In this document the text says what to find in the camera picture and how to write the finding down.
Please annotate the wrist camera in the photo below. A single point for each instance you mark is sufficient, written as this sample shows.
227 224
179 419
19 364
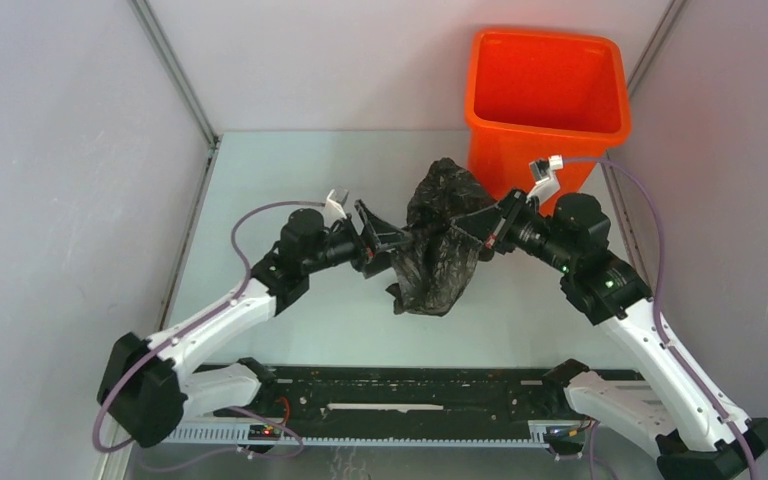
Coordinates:
544 173
334 206

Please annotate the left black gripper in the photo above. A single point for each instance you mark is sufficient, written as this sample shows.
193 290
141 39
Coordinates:
371 248

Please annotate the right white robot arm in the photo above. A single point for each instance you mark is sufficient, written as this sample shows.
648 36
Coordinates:
693 431

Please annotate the small electronics board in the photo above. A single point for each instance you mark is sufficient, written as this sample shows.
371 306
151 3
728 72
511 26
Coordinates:
261 432

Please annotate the white cable duct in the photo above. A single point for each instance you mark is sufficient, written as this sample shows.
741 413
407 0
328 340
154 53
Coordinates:
206 433

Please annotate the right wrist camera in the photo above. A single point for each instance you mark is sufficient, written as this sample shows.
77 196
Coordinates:
544 173

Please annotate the black plastic trash bag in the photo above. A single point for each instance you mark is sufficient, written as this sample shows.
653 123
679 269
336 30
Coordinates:
434 270

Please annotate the orange plastic trash bin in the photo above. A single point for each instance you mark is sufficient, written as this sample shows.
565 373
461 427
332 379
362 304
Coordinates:
531 94

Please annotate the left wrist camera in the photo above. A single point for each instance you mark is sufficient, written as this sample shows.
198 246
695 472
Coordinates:
334 206

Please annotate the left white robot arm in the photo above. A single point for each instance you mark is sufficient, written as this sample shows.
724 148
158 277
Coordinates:
151 384

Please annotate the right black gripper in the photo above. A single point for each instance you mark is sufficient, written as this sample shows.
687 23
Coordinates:
501 219

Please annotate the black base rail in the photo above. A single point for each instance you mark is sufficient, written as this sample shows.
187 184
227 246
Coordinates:
411 403

